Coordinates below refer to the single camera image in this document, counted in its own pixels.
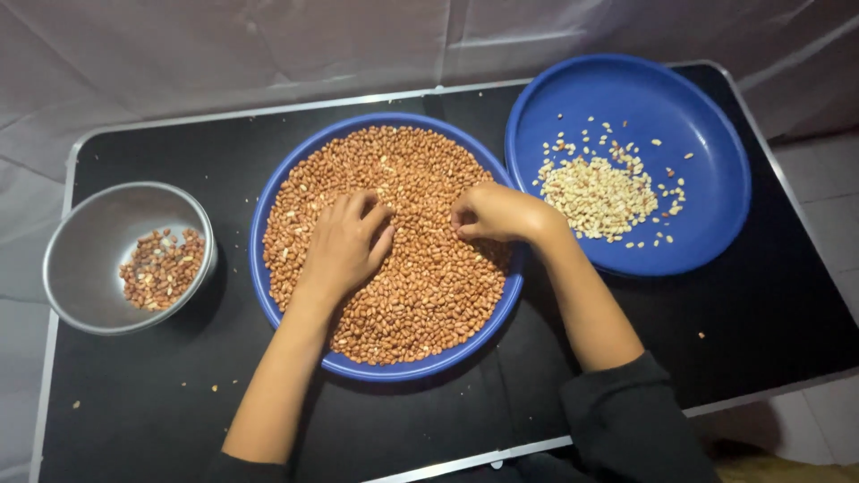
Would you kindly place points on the person's left hand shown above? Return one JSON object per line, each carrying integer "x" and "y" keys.
{"x": 341, "y": 249}

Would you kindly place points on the person's right hand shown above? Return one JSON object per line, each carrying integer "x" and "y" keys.
{"x": 500, "y": 213}

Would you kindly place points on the person's right fingers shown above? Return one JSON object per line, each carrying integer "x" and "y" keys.
{"x": 466, "y": 216}

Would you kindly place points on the blue plate of brown peanuts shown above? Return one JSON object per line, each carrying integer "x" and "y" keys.
{"x": 386, "y": 247}

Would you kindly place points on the heap of brown-skinned peanuts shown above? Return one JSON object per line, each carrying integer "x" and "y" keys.
{"x": 416, "y": 295}

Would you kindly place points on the heap of pale peeled peanuts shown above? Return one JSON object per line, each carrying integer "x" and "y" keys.
{"x": 597, "y": 194}

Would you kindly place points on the blue plate of peeled peanuts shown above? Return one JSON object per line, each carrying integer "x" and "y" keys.
{"x": 627, "y": 164}

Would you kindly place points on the black folding table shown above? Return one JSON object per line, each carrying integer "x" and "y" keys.
{"x": 704, "y": 335}

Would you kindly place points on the person's black right sleeve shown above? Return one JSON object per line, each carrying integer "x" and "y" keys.
{"x": 634, "y": 426}

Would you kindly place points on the person's black sleeve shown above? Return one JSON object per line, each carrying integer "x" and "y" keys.
{"x": 245, "y": 469}
{"x": 634, "y": 426}

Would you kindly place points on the small pile of mixed peanuts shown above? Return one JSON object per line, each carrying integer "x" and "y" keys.
{"x": 161, "y": 269}

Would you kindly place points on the person's black left sleeve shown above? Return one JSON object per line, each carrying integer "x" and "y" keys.
{"x": 245, "y": 469}

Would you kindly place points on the steel bowl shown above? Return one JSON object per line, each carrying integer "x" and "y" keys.
{"x": 127, "y": 257}

